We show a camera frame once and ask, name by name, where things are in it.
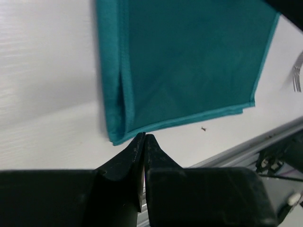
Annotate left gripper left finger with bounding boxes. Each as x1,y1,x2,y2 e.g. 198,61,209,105
97,132,146,212

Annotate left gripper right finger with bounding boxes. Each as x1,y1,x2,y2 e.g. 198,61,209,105
144,134,182,170

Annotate teal cloth napkin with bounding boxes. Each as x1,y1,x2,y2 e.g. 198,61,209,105
95,0,280,145

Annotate metal fork black handle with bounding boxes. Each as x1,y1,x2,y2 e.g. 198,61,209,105
291,52,303,93

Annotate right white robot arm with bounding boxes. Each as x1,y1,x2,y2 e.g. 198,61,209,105
265,0,303,31

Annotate aluminium front rail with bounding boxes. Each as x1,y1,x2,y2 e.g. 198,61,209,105
143,118,303,227

